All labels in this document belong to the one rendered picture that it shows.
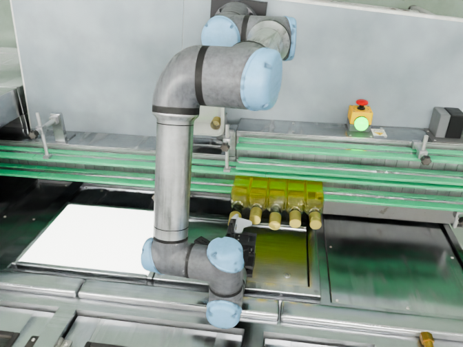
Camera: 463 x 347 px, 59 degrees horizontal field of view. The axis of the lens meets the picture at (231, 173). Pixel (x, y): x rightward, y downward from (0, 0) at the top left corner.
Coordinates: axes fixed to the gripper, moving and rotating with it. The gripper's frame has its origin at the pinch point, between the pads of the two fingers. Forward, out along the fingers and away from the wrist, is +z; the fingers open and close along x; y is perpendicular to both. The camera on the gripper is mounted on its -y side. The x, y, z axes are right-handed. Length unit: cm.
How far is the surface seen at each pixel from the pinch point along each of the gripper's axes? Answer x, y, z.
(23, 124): 7, -91, 44
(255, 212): 1.5, 5.9, 4.1
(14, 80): 22, -96, 51
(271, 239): -12.6, 10.8, 10.2
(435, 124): 20, 61, 37
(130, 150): 5, -42, 31
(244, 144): 13.7, -0.2, 24.6
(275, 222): 1.1, 11.9, 0.3
